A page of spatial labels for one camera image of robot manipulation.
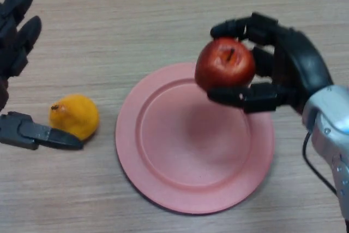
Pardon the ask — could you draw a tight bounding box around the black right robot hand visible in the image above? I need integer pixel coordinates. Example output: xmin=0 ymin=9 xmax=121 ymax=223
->
xmin=207 ymin=11 xmax=334 ymax=115

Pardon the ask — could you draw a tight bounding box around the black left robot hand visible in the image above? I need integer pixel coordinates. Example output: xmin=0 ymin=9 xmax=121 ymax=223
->
xmin=0 ymin=0 xmax=84 ymax=151

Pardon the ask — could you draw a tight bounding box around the pink round plate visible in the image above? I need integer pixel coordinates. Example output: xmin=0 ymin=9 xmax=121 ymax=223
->
xmin=115 ymin=62 xmax=275 ymax=214

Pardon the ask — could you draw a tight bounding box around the yellow pear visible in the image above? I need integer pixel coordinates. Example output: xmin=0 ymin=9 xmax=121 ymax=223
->
xmin=48 ymin=94 xmax=99 ymax=141

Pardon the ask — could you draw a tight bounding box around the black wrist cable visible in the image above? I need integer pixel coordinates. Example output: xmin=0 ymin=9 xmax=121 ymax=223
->
xmin=302 ymin=132 xmax=339 ymax=194

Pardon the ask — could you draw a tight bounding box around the red apple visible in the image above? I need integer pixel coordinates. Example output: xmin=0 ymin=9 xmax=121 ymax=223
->
xmin=194 ymin=37 xmax=256 ymax=92

